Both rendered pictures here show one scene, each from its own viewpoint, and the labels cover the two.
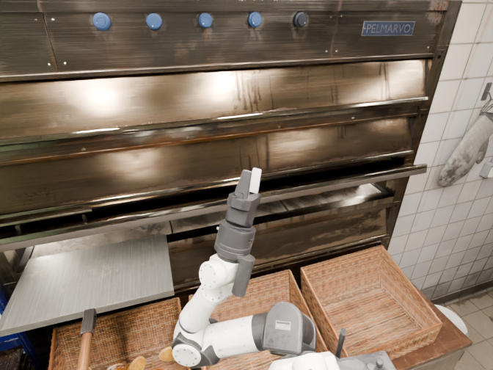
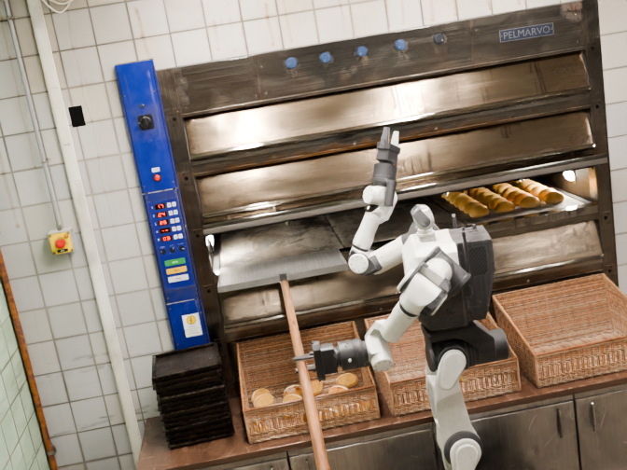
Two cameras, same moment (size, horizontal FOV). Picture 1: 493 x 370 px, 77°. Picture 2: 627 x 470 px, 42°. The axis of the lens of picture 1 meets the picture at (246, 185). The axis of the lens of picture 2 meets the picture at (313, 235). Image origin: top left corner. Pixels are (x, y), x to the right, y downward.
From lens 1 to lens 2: 2.48 m
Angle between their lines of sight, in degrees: 21
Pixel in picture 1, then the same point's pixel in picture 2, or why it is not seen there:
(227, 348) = (385, 255)
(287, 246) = not seen: hidden behind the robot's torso
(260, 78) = (411, 88)
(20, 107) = (235, 127)
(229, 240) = (380, 170)
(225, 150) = not seen: hidden behind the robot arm
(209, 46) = (366, 69)
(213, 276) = (370, 192)
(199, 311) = (365, 228)
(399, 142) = (578, 137)
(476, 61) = not seen: outside the picture
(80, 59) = (275, 89)
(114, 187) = (295, 189)
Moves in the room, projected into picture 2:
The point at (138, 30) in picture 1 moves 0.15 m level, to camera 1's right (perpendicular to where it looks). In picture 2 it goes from (314, 64) to (348, 60)
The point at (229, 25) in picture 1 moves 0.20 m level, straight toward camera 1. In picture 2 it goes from (381, 51) to (377, 53)
